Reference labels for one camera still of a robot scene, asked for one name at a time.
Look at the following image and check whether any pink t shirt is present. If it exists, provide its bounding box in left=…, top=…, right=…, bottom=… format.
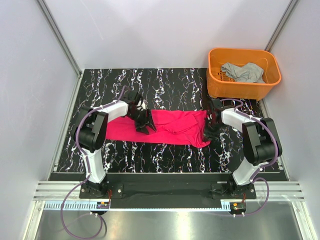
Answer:
left=105, top=109, right=211, bottom=148

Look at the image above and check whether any slotted white cable duct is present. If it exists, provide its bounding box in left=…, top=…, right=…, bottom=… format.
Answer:
left=44, top=201, right=247, bottom=212

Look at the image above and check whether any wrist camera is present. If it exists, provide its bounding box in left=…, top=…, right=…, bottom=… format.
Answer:
left=120, top=90, right=147, bottom=111
left=208, top=98, right=228, bottom=116

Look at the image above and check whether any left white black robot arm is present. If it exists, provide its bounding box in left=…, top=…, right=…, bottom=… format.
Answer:
left=73, top=100, right=156, bottom=198

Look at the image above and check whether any grey t shirt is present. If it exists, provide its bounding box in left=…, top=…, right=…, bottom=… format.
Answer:
left=220, top=62, right=264, bottom=84

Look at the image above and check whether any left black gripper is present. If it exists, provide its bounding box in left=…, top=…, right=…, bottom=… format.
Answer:
left=127, top=109, right=157, bottom=135

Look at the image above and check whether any orange plastic basket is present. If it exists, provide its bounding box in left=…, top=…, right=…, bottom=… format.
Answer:
left=206, top=47, right=282, bottom=101

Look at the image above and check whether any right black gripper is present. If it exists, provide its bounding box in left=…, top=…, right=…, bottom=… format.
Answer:
left=202, top=117, right=223, bottom=143

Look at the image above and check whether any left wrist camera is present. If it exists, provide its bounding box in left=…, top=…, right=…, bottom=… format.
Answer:
left=120, top=90, right=147, bottom=111

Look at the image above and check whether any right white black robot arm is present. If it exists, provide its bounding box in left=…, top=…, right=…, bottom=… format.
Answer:
left=203, top=108, right=283, bottom=199

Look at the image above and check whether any left aluminium frame post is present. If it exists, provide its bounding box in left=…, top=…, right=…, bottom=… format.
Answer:
left=35, top=0, right=82, bottom=77

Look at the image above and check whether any right aluminium frame post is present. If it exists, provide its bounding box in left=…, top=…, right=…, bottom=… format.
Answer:
left=264, top=0, right=300, bottom=52

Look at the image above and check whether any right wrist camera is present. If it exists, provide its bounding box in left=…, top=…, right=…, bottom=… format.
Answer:
left=208, top=98, right=228, bottom=116

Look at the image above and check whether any aluminium frame post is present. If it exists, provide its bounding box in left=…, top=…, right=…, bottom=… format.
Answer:
left=35, top=0, right=82, bottom=77
left=264, top=0, right=300, bottom=52

